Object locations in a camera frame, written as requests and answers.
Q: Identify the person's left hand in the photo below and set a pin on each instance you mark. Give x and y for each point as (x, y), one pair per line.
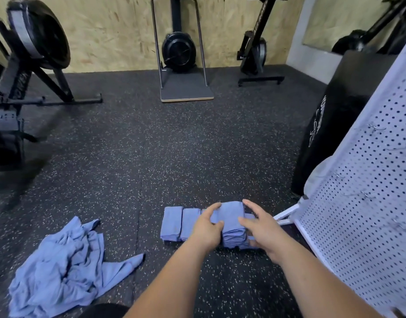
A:
(206, 229)

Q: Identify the person's right hand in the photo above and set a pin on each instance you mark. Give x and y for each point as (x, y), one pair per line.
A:
(264, 228)

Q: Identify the plain blue towel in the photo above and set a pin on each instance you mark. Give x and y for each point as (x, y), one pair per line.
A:
(231, 218)

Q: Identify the white perforated metal rack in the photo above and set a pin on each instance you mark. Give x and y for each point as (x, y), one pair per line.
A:
(368, 208)

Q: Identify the blue towel pile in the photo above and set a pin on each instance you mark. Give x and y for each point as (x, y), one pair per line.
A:
(67, 268)

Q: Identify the person's left forearm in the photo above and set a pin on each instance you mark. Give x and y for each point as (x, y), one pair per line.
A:
(170, 285)

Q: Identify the person's right forearm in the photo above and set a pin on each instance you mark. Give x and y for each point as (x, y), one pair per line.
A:
(322, 285)

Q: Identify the black printed punching bag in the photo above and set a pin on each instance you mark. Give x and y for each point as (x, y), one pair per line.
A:
(339, 116)

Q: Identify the black ski trainer wooden-edged platform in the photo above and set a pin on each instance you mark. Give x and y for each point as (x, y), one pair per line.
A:
(180, 56)

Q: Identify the black upright exercise machine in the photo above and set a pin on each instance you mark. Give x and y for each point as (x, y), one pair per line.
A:
(252, 53)

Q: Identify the black rowing machine with rail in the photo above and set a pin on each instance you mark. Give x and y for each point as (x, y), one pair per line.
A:
(24, 76)

